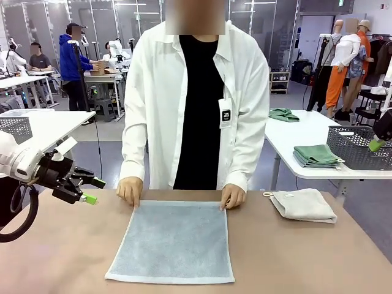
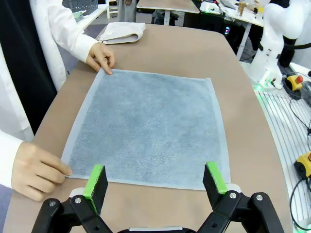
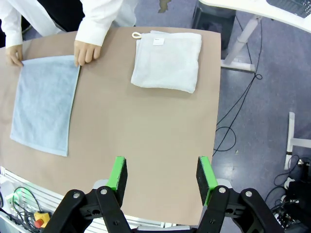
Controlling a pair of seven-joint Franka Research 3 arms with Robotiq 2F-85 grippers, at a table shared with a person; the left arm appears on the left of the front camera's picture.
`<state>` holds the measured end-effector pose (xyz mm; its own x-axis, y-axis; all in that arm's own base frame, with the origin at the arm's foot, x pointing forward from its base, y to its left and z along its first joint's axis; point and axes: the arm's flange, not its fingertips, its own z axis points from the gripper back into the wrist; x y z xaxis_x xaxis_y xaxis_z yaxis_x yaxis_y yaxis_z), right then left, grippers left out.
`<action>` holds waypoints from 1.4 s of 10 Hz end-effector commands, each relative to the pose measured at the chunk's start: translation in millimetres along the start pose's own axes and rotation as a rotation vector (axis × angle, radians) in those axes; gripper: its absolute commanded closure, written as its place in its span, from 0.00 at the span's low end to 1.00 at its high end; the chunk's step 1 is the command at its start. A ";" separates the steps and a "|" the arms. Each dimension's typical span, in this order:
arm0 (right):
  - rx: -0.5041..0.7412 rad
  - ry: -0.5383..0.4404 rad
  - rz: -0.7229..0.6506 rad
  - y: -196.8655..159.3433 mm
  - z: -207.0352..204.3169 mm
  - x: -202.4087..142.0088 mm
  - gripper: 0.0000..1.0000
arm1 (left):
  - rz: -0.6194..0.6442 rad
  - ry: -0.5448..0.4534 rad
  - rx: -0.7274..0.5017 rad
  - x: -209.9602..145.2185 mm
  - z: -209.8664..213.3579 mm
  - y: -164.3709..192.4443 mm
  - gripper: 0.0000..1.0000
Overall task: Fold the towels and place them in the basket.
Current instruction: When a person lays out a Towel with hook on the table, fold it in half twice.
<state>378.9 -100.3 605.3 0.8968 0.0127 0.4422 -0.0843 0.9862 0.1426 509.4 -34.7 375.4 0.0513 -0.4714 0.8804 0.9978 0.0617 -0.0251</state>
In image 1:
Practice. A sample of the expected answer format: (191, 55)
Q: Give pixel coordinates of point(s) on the person's right forearm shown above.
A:
(133, 153)

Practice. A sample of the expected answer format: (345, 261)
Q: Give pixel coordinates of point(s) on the rack of dark clothes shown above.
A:
(379, 58)

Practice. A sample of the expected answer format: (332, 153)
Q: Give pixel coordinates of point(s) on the light grey plastic basket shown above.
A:
(15, 125)

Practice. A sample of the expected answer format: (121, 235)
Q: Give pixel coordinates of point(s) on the person's left forearm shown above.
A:
(248, 159)

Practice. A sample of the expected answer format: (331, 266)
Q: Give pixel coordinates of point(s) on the person in white tee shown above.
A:
(107, 50)

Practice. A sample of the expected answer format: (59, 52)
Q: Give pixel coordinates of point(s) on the crumpled green towel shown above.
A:
(283, 114)

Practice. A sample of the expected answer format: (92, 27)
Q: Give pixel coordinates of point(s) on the cream white towel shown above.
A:
(306, 205)

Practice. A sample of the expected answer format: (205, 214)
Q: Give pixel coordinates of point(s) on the black tripod pole white head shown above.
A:
(80, 70)

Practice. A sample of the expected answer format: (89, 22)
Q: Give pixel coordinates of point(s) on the person in white shirt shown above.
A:
(199, 107)

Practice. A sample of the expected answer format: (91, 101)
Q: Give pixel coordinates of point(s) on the cardboard box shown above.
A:
(101, 69)

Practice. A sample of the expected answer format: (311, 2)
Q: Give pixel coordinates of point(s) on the small dark grey stool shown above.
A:
(104, 107)

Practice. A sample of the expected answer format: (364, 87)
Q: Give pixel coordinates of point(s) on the dark grey plastic basket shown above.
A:
(352, 147)

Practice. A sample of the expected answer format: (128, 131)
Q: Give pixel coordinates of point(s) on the white table with rounded corner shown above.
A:
(52, 122)
(306, 134)

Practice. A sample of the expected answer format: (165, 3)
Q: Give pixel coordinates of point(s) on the person's right hand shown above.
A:
(130, 188)

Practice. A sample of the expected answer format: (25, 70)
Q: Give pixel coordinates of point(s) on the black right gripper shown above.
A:
(386, 125)

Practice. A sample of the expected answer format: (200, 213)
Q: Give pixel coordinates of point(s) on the long white workbench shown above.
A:
(21, 81)

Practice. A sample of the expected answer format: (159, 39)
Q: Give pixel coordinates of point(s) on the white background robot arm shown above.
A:
(13, 59)
(118, 52)

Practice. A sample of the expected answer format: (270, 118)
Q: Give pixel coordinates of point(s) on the left wrist camera with tag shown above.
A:
(65, 145)

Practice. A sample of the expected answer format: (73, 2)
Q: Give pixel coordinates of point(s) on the blue grey towel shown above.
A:
(171, 242)

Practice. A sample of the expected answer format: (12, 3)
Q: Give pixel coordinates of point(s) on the mannequin white blouse orange trousers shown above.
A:
(344, 52)

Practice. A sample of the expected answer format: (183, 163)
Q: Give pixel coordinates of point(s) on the white frame rack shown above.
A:
(388, 101)

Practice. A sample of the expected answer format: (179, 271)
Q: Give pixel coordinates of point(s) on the mannequin with hat orange shirt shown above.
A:
(364, 39)

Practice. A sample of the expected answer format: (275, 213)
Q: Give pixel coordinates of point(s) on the white metal frame desk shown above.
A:
(104, 80)

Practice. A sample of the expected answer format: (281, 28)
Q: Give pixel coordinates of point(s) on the person in dark grey tee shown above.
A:
(39, 62)

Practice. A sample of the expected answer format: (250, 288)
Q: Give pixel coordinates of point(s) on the black pedestal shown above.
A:
(7, 196)

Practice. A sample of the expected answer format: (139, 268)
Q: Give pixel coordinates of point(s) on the black utility cart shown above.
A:
(367, 98)

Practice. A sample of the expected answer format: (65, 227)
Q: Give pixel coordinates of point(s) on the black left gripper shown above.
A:
(56, 173)

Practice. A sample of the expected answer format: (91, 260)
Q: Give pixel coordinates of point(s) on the black suitcase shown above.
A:
(301, 72)

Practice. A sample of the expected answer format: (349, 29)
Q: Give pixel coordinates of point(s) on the person's left hand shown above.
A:
(234, 196)

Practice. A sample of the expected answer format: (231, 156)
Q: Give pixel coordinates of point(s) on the folded green towel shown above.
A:
(315, 152)

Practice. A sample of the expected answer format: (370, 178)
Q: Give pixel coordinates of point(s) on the white black id badge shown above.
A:
(224, 114)

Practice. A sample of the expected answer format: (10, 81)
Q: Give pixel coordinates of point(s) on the person in blue hoodie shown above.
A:
(69, 58)

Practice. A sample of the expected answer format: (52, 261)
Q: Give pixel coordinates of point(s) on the wooden shoe shelf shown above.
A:
(279, 81)

